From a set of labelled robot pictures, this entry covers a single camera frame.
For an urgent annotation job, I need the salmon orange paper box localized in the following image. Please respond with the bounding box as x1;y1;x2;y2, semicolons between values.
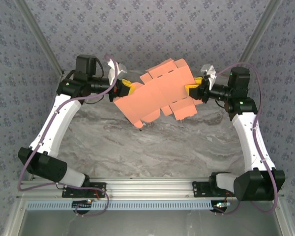
113;58;198;128

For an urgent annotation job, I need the small black controller board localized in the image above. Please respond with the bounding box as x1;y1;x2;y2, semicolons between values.
211;201;232;213

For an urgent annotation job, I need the grey metal lower panel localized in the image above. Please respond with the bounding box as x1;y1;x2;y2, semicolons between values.
22;208;277;236

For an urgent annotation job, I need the aluminium corner post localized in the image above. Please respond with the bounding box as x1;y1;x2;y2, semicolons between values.
237;0;283;64
14;0;65;77

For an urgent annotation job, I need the aluminium front frame rail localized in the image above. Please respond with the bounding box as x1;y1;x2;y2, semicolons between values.
16;178;285;200

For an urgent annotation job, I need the aluminium frame rail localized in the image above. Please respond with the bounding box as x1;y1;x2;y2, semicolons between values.
16;178;285;200
2;198;28;236
272;196;295;236

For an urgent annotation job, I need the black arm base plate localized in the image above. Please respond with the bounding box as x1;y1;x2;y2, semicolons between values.
192;181;235;198
61;182;107;199

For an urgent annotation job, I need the blue-grey slotted cable duct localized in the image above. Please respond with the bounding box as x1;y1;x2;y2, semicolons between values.
26;199;232;211

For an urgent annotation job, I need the aluminium lower frame rail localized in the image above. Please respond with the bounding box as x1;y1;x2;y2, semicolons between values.
272;196;295;236
2;198;28;236

